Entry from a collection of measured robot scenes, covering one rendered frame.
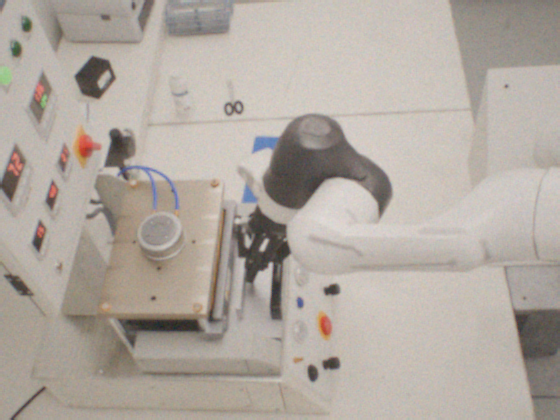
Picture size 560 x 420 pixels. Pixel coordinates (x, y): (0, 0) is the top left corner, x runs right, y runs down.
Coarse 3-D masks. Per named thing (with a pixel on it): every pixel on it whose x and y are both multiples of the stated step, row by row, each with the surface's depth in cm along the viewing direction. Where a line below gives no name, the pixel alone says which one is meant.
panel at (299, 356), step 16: (288, 272) 129; (288, 288) 127; (304, 288) 133; (320, 288) 139; (288, 304) 125; (304, 304) 131; (320, 304) 137; (288, 320) 123; (304, 320) 129; (320, 320) 135; (288, 336) 122; (320, 336) 133; (288, 352) 120; (304, 352) 125; (320, 352) 131; (288, 368) 118; (304, 368) 124; (320, 368) 130; (304, 384) 122; (320, 384) 128
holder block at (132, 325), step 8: (128, 320) 118; (136, 320) 118; (144, 320) 117; (152, 320) 117; (160, 320) 117; (168, 320) 117; (176, 320) 117; (208, 320) 116; (128, 328) 118; (136, 328) 118; (144, 328) 118; (152, 328) 118; (160, 328) 118; (168, 328) 118; (176, 328) 117; (184, 328) 117; (192, 328) 117
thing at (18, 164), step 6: (12, 156) 87; (18, 156) 88; (12, 162) 87; (18, 162) 88; (12, 168) 87; (18, 168) 88; (6, 174) 85; (12, 174) 87; (18, 174) 88; (6, 180) 85; (12, 180) 87; (6, 186) 85; (12, 186) 86; (12, 192) 86
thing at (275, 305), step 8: (280, 264) 120; (272, 272) 119; (280, 272) 119; (272, 280) 118; (280, 280) 118; (272, 288) 117; (280, 288) 117; (272, 296) 116; (280, 296) 116; (272, 304) 115; (280, 304) 116; (272, 312) 116; (280, 312) 116
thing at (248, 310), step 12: (240, 264) 121; (240, 276) 119; (264, 276) 123; (240, 288) 118; (252, 288) 122; (264, 288) 122; (240, 300) 116; (252, 300) 121; (264, 300) 120; (228, 312) 120; (240, 312) 116; (252, 312) 119; (264, 312) 119; (228, 324) 118; (240, 324) 118; (252, 324) 118; (264, 324) 118; (276, 324) 117; (132, 336) 119; (276, 336) 116
